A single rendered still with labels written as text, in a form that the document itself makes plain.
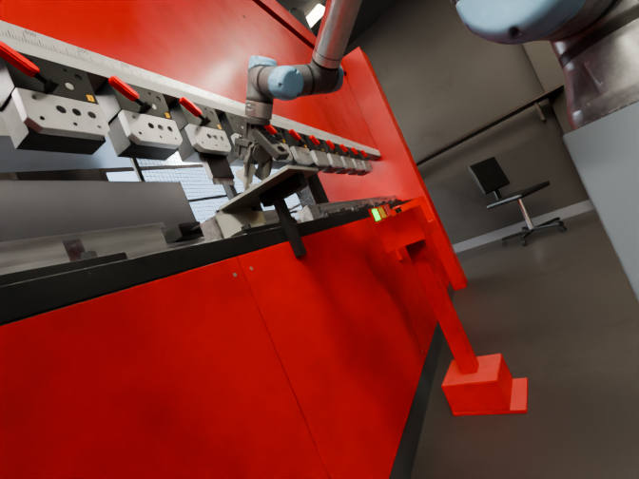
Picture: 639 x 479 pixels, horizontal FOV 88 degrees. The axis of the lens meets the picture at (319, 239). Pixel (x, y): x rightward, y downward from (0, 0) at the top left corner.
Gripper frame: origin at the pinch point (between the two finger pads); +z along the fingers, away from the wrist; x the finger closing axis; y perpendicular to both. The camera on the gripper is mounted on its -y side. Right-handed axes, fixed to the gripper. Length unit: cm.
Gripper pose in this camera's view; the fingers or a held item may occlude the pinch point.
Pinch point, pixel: (256, 189)
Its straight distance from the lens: 102.3
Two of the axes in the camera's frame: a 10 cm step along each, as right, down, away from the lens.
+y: -8.1, -3.3, 4.9
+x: -5.7, 2.1, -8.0
